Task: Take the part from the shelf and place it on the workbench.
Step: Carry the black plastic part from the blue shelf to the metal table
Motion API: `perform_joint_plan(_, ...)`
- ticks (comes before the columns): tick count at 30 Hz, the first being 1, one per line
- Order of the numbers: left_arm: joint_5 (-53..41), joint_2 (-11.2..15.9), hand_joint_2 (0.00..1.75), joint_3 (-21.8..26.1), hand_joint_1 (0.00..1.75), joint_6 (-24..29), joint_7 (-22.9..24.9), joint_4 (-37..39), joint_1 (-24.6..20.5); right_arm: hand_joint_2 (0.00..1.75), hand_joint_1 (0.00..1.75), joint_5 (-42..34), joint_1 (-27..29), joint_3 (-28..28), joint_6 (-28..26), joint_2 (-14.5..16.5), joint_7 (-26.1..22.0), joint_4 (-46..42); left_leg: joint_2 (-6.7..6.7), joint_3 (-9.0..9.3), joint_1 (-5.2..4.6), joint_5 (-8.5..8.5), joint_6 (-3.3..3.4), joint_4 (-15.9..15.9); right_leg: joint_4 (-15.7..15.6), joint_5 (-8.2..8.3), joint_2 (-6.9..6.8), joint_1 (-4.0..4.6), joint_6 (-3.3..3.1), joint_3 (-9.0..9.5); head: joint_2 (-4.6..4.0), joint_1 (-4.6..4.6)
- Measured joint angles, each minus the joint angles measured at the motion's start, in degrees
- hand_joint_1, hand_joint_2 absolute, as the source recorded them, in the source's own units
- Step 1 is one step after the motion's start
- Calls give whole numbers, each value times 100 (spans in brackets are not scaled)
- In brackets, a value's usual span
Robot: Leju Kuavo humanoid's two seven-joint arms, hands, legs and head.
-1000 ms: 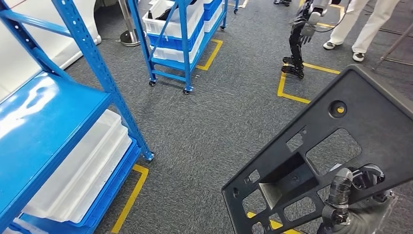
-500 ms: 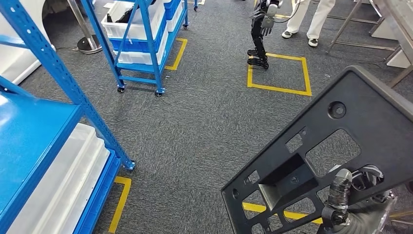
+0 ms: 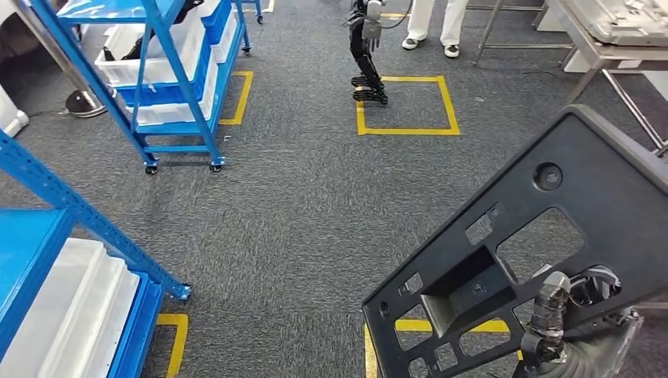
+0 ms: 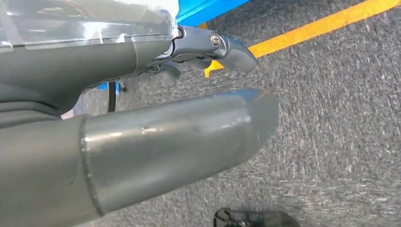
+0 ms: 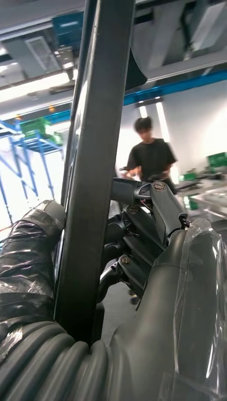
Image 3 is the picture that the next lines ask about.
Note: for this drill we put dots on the black plastic panel part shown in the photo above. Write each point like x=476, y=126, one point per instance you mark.
x=136, y=47
x=616, y=156

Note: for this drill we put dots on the blue wheeled shelf cart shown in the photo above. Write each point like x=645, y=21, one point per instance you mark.
x=257, y=10
x=177, y=149

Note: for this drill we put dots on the steel workbench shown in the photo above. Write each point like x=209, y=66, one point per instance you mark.
x=590, y=49

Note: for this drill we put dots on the blue metal shelf rack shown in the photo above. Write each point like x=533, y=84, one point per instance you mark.
x=31, y=245

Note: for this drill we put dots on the black humanoid robot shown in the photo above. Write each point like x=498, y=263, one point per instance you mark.
x=365, y=57

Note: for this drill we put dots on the yellow floor tape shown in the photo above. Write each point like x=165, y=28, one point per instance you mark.
x=269, y=5
x=417, y=325

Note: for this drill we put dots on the white plastic bin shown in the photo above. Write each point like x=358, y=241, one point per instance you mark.
x=120, y=70
x=227, y=41
x=167, y=112

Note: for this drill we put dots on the person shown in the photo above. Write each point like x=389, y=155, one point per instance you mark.
x=451, y=21

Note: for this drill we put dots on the white plastic tray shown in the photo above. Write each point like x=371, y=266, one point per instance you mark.
x=112, y=313
x=57, y=302

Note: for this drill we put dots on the chrome pole stand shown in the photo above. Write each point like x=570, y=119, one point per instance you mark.
x=86, y=101

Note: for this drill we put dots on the stamped metal panel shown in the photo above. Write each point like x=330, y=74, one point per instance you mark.
x=626, y=21

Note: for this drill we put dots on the steel frame table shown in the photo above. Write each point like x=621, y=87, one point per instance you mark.
x=522, y=46

